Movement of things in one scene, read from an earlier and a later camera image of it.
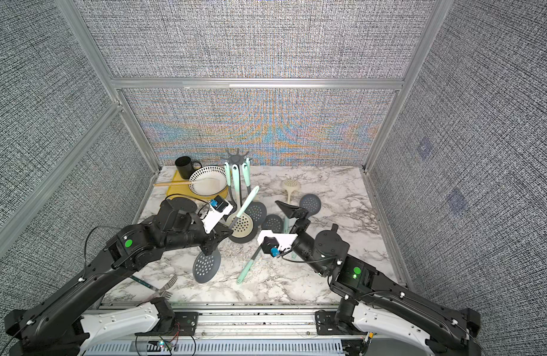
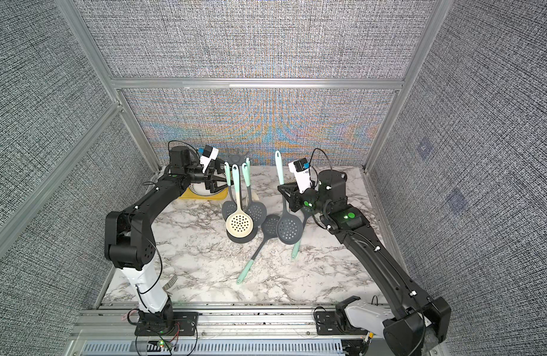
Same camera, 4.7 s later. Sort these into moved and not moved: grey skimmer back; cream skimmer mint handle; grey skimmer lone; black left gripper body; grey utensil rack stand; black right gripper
Moved: black right gripper; grey utensil rack stand; grey skimmer back; black left gripper body; cream skimmer mint handle
Not moved: grey skimmer lone
